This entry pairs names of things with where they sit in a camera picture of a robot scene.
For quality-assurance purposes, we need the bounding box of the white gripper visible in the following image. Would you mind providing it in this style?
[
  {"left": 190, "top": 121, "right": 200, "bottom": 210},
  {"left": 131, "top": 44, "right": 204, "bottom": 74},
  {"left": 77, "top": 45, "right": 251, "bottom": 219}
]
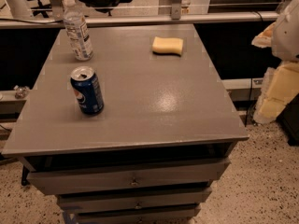
[{"left": 251, "top": 0, "right": 299, "bottom": 124}]

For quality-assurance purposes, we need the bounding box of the blue pepsi can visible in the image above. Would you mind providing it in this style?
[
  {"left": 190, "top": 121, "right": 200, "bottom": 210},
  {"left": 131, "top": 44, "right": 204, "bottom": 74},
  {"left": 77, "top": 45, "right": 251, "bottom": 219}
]
[{"left": 70, "top": 66, "right": 104, "bottom": 115}]

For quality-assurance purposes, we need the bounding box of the metal railing bar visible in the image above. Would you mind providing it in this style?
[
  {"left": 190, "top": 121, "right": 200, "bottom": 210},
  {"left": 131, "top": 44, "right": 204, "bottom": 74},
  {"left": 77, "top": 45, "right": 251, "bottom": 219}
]
[{"left": 0, "top": 11, "right": 278, "bottom": 29}]

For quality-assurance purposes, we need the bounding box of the yellow sponge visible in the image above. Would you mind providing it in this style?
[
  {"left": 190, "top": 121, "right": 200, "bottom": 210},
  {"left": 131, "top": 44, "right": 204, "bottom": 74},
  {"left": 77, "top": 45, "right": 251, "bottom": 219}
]
[{"left": 152, "top": 36, "right": 183, "bottom": 56}]

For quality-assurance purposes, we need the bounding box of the grey drawer cabinet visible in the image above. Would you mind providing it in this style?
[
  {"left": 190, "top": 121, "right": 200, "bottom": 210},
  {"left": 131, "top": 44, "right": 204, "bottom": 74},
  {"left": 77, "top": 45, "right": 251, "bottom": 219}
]
[{"left": 1, "top": 24, "right": 250, "bottom": 224}]

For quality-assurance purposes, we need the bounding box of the top grey drawer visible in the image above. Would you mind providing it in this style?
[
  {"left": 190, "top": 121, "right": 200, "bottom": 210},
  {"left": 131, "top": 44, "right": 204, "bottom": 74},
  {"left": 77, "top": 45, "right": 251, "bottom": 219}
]
[{"left": 27, "top": 158, "right": 230, "bottom": 195}]

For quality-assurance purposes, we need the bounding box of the grey drawer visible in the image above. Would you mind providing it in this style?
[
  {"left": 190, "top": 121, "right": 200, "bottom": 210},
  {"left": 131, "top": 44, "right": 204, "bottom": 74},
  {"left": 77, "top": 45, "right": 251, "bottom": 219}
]
[
  {"left": 27, "top": 158, "right": 230, "bottom": 195},
  {"left": 76, "top": 204, "right": 200, "bottom": 224},
  {"left": 58, "top": 187, "right": 211, "bottom": 213}
]

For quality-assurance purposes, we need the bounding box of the bottom grey drawer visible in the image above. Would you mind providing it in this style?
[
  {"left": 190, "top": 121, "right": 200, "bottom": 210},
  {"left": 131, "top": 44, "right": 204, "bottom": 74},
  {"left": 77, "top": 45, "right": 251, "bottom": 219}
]
[{"left": 76, "top": 204, "right": 200, "bottom": 224}]

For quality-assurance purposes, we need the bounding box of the clear plastic water bottle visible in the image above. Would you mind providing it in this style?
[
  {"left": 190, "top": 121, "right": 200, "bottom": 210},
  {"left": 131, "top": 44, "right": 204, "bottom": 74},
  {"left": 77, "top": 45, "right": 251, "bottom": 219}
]
[{"left": 63, "top": 0, "right": 93, "bottom": 61}]

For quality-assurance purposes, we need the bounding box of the middle grey drawer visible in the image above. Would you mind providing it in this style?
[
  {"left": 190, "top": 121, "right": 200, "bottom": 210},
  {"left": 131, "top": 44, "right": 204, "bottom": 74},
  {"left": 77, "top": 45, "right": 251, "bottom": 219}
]
[{"left": 58, "top": 187, "right": 211, "bottom": 213}]

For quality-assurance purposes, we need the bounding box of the small crumpled shiny object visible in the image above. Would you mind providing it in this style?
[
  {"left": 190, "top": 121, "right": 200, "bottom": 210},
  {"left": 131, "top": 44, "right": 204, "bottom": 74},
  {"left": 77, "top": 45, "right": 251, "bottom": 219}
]
[{"left": 14, "top": 85, "right": 30, "bottom": 99}]

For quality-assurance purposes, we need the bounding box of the white pipe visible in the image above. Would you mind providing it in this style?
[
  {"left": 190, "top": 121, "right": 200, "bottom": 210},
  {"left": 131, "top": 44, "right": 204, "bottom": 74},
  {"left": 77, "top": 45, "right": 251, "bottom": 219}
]
[{"left": 5, "top": 0, "right": 33, "bottom": 19}]

